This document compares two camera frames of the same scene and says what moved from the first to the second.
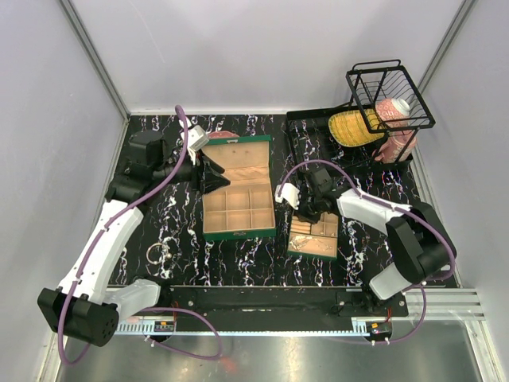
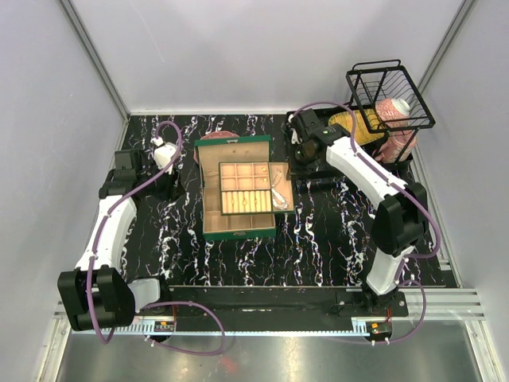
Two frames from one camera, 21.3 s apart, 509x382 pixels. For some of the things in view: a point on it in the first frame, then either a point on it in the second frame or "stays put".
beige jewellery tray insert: (314, 240) → (255, 187)
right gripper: (303, 216) → (297, 145)
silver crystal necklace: (298, 240) → (278, 200)
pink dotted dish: (223, 134) stays put
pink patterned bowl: (394, 111) stays put
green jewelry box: (245, 208) stays put
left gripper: (203, 180) → (171, 192)
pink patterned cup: (389, 151) stays put
